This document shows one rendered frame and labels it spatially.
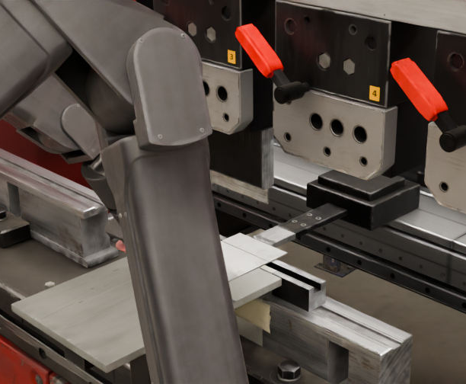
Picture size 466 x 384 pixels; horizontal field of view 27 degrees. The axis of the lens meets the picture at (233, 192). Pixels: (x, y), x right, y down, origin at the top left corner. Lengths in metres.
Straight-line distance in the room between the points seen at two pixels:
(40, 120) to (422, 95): 0.38
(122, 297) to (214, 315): 0.54
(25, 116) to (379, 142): 0.35
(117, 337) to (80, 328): 0.05
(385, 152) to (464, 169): 0.09
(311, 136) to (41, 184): 0.64
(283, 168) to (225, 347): 0.95
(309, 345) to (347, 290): 2.07
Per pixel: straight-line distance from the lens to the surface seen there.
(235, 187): 1.18
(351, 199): 1.31
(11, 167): 1.63
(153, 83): 0.56
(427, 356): 2.89
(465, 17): 0.87
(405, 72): 0.87
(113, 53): 0.57
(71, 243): 1.49
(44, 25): 0.57
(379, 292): 3.20
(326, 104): 0.98
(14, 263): 1.51
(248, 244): 1.23
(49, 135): 0.97
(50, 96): 0.98
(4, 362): 1.54
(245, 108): 1.08
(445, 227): 1.34
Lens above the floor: 1.54
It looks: 23 degrees down
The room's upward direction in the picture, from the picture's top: 1 degrees counter-clockwise
